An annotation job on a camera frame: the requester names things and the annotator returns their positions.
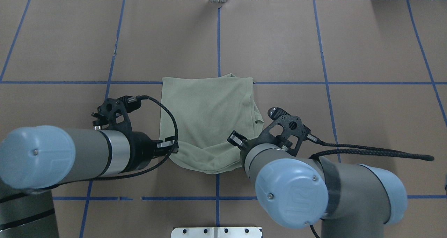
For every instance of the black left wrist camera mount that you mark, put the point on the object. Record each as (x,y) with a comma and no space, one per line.
(113,114)

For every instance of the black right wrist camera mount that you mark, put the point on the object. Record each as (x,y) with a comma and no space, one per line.
(293,134)

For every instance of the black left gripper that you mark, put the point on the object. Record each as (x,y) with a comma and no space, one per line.
(142,149)

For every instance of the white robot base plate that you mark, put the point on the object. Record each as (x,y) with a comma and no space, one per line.
(217,232)

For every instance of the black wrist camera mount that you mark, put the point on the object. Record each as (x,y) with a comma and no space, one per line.
(293,134)
(113,114)

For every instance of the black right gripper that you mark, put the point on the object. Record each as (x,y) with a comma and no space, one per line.
(250,145)

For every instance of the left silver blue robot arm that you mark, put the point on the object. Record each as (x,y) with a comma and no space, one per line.
(35,160)

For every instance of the olive green long-sleeve shirt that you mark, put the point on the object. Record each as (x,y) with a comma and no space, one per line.
(206,112)

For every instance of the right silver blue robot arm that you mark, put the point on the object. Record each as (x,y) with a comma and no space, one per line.
(351,200)

